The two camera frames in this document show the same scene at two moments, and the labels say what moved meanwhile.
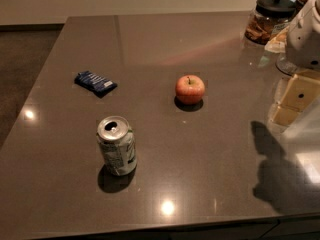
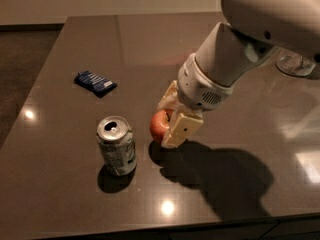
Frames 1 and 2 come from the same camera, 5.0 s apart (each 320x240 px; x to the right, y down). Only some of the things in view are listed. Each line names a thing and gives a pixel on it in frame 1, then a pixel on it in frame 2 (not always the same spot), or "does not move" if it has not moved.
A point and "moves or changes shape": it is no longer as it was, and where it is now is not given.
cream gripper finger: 300,94 -> 182,127
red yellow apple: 190,89 moves or changes shape
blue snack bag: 101,86 does not move
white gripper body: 305,42 -> 197,90
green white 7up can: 118,143 does not move
